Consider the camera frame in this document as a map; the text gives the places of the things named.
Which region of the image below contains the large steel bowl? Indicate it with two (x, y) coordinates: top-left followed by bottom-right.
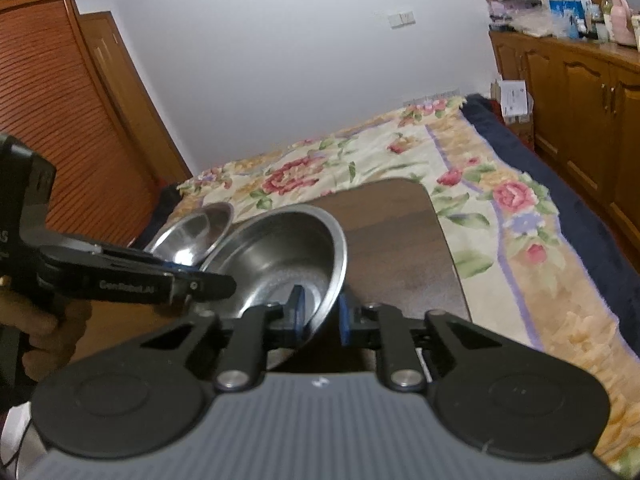
(200, 207), (348, 336)

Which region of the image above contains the cluster of small bottles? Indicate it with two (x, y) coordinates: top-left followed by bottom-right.
(575, 0), (613, 41)

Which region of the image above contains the small steel bowl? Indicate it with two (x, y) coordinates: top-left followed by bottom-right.
(150, 202), (235, 268)

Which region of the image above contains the pink bottle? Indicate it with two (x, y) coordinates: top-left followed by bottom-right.
(607, 0), (633, 43)

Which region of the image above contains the person's left hand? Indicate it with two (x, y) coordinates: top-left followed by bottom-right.
(0, 290), (92, 381)

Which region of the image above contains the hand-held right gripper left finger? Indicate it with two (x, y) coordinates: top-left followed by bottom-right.
(115, 285), (307, 392)

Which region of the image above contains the stack of folded fabrics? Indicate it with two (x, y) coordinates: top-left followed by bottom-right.
(482, 0), (543, 31)

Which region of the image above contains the wooden louvered wardrobe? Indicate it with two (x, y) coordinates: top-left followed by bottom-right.
(0, 0), (166, 261)

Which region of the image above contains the white labelled cardboard box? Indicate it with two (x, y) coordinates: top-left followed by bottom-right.
(492, 79), (533, 126)

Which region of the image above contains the wooden cabinet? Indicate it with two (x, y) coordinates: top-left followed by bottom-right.
(489, 30), (640, 251)

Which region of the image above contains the clear plastic bag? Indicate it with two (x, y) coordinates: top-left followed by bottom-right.
(515, 10), (556, 38)

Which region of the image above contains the dark cloth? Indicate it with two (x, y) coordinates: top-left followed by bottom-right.
(135, 182), (183, 253)

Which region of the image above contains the floral blanket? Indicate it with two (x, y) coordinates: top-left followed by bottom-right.
(172, 95), (640, 476)

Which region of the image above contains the blue white box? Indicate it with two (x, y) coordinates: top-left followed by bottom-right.
(549, 0), (583, 38)

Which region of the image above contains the wooden door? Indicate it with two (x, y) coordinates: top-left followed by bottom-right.
(80, 11), (193, 186)

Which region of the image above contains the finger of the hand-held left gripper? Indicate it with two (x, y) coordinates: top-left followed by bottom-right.
(170, 269), (237, 306)
(95, 242), (203, 275)

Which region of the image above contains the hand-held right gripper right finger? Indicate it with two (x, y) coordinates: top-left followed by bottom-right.
(337, 292), (546, 392)

